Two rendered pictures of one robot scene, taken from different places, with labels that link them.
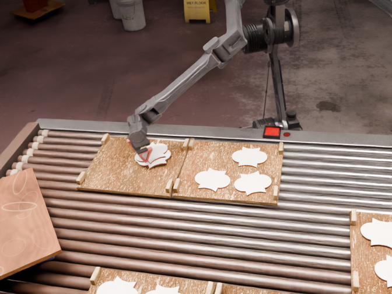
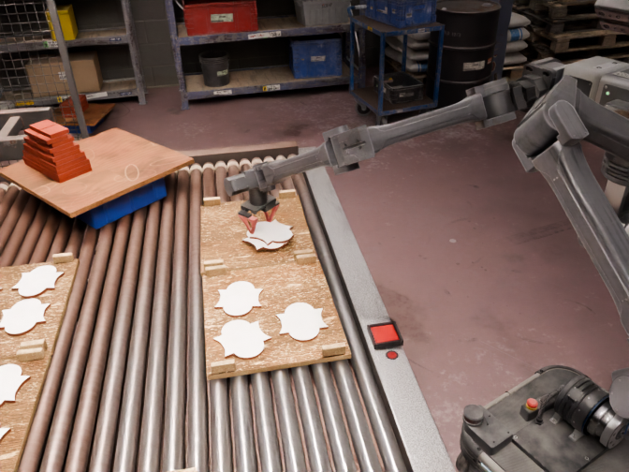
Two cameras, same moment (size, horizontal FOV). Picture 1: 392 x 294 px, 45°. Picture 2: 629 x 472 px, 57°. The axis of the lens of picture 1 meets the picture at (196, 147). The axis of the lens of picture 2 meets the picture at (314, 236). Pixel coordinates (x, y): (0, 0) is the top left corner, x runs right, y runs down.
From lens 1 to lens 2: 1.64 m
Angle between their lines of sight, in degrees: 51
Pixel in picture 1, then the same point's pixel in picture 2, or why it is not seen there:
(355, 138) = (430, 455)
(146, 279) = (60, 295)
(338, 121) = not seen: outside the picture
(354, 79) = not seen: outside the picture
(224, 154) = (299, 296)
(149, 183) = (219, 250)
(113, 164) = not seen: hidden behind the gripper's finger
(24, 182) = (168, 163)
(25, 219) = (113, 181)
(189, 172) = (249, 275)
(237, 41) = (358, 146)
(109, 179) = (219, 221)
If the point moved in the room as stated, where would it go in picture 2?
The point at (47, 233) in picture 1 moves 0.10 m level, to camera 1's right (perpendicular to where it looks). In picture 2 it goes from (93, 199) to (98, 213)
